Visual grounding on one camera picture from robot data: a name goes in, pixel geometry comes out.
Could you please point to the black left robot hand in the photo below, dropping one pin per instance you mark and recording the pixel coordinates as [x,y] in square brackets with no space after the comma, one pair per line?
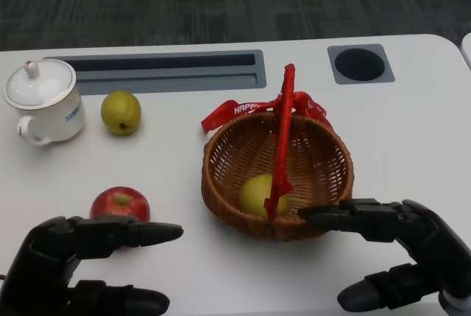
[44,249]

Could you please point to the white neighbouring table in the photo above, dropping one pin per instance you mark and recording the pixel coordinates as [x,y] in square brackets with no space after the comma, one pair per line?
[467,51]

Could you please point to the white mug lid with knob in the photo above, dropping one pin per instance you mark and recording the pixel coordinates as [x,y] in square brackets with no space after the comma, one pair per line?
[40,85]

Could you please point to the green pear with yellow tint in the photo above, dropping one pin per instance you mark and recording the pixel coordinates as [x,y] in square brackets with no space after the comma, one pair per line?
[254,194]

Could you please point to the red apple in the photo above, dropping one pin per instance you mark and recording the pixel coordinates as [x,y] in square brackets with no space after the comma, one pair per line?
[117,202]

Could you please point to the white ceramic mug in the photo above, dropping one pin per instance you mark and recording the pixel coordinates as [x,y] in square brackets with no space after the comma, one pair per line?
[55,124]

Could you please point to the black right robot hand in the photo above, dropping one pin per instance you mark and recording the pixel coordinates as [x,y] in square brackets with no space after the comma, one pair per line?
[419,227]

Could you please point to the green pear with brown spot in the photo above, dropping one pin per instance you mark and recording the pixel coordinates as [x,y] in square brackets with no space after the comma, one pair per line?
[121,109]

